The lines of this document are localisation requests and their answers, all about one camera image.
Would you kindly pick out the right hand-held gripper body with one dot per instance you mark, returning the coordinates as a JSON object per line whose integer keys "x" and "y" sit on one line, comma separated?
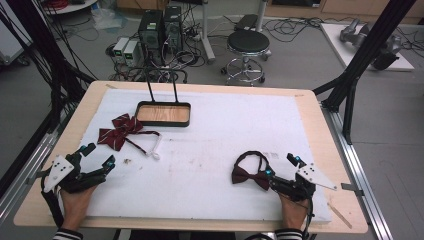
{"x": 315, "y": 176}

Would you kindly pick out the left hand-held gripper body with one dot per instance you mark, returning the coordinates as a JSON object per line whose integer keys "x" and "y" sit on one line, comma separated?
{"x": 58, "y": 170}

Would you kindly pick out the plain dark red bow tie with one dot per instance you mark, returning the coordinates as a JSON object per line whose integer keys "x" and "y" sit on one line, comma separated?
{"x": 248, "y": 175}

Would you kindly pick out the striped dark red bow tie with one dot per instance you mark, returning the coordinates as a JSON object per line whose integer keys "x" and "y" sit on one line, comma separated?
{"x": 117, "y": 131}

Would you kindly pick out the black rack with wooden base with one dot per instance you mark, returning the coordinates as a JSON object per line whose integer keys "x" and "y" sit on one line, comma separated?
{"x": 163, "y": 114}

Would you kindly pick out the person's right hand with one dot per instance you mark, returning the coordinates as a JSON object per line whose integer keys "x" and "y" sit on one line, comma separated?
{"x": 293, "y": 211}

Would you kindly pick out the person's left hand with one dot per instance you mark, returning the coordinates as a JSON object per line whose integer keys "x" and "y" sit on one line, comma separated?
{"x": 76, "y": 205}

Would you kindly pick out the thin wooden stick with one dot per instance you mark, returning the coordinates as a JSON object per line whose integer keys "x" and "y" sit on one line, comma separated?
{"x": 340, "y": 216}

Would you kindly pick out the white foam mat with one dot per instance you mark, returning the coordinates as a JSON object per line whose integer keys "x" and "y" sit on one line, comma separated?
{"x": 206, "y": 150}

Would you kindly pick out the grey power supply unit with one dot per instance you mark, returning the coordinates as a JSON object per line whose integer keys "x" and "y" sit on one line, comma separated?
{"x": 120, "y": 48}
{"x": 131, "y": 53}

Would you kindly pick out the white floor board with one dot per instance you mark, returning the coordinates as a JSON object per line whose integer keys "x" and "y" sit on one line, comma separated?
{"x": 340, "y": 43}

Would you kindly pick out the black round stool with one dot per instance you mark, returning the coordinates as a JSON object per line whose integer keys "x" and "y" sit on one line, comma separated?
{"x": 248, "y": 43}

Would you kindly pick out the large black computer tower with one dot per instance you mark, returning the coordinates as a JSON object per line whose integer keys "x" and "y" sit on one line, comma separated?
{"x": 151, "y": 33}

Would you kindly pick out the clear plastic bag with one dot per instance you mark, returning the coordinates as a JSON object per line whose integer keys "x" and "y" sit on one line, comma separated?
{"x": 108, "y": 18}

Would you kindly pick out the flat black box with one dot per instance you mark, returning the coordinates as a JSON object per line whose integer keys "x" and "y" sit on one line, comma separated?
{"x": 246, "y": 21}

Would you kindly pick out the slim black computer tower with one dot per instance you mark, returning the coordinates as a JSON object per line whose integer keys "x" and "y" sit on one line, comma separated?
{"x": 173, "y": 28}

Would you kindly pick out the white table leg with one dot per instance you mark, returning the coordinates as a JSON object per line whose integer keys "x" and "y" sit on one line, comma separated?
{"x": 207, "y": 33}

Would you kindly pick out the aluminium rail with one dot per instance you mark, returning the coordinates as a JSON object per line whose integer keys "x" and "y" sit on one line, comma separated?
{"x": 23, "y": 176}
{"x": 360, "y": 173}

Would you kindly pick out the small metal bracket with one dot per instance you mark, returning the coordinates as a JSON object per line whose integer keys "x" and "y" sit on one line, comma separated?
{"x": 351, "y": 188}

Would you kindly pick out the black metal frame post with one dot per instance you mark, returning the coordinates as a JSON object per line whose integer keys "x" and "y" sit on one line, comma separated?
{"x": 366, "y": 50}
{"x": 43, "y": 43}

